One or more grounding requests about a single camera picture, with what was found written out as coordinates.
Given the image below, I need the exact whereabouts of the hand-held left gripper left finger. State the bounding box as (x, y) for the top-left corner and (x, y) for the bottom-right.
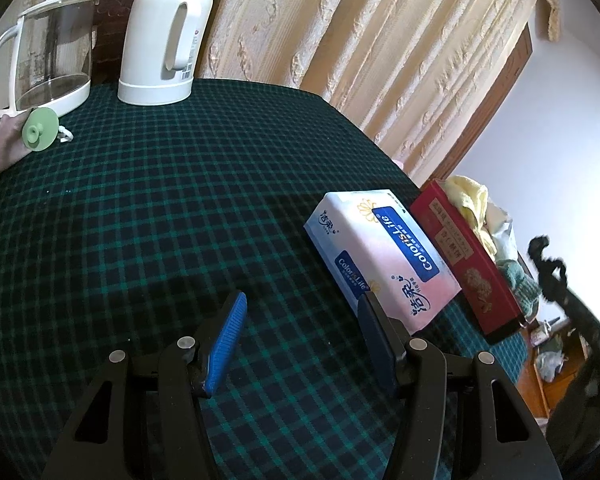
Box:
(42, 290), (248, 480)

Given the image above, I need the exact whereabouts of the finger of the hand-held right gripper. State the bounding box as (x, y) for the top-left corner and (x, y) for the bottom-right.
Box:
(555, 280), (600, 361)

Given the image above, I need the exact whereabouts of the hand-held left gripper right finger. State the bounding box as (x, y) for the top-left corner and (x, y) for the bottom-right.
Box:
(357, 290), (566, 480)

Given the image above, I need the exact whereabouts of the green knit cloth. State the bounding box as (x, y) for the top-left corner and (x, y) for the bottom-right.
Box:
(495, 257), (543, 323)

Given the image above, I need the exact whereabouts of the white fluffy cloth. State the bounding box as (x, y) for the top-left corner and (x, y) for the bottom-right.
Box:
(490, 210), (518, 261)

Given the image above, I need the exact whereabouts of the red cardboard box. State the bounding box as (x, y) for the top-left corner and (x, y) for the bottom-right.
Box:
(410, 179), (526, 346)

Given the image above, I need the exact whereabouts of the cream towel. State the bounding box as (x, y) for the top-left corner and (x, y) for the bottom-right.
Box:
(440, 175), (511, 256)

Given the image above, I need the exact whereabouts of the white plastic bag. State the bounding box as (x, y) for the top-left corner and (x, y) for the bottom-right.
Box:
(535, 350), (563, 383)

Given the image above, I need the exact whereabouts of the tissue pack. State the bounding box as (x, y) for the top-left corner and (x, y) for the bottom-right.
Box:
(303, 189), (462, 337)

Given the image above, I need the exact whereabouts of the green plaid tablecloth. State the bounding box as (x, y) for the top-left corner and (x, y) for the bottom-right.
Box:
(0, 77), (531, 480)

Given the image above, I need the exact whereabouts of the green round lid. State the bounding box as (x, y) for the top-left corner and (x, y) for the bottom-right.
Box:
(22, 107), (75, 152)

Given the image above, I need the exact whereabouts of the glass kettle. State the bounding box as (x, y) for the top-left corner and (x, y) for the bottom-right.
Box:
(0, 0), (100, 123)

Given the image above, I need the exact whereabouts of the pale pink cloth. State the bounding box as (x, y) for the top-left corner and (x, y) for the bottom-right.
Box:
(0, 114), (33, 185)

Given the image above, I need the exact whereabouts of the beige curtain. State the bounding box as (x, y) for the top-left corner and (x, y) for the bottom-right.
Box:
(10, 0), (563, 186)

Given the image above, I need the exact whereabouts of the white electric kettle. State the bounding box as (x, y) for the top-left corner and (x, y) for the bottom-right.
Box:
(117, 0), (217, 106)

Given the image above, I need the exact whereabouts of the dark wooden chair back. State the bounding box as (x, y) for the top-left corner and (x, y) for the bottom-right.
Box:
(92, 0), (148, 83)

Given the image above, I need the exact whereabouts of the wooden door frame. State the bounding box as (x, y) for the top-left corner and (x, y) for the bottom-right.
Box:
(430, 22), (535, 183)

